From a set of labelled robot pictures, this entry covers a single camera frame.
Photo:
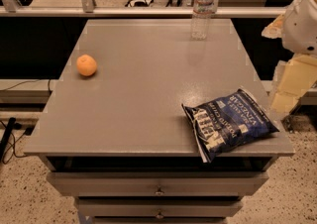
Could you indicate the grey drawer cabinet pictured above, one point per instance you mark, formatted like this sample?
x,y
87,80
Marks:
x,y
111,139

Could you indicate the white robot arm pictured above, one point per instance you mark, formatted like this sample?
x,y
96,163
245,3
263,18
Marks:
x,y
302,9

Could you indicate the drawer knob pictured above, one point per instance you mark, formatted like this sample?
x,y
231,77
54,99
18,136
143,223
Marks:
x,y
159,216
159,192

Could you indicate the clear plastic water bottle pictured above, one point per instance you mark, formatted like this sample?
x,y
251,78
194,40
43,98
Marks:
x,y
201,15

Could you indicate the blue potato chip bag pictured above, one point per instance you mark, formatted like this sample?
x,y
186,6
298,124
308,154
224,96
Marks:
x,y
225,123

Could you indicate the metal railing bar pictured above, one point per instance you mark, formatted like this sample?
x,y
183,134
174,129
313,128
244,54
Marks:
x,y
144,12

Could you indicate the lower drawer knob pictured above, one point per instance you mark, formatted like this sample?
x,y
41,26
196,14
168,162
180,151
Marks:
x,y
159,216

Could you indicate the orange fruit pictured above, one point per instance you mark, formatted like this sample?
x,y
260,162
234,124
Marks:
x,y
86,65

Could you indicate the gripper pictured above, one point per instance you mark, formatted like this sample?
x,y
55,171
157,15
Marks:
x,y
300,26

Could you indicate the upper drawer knob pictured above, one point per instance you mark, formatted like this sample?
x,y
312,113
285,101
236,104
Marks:
x,y
159,192

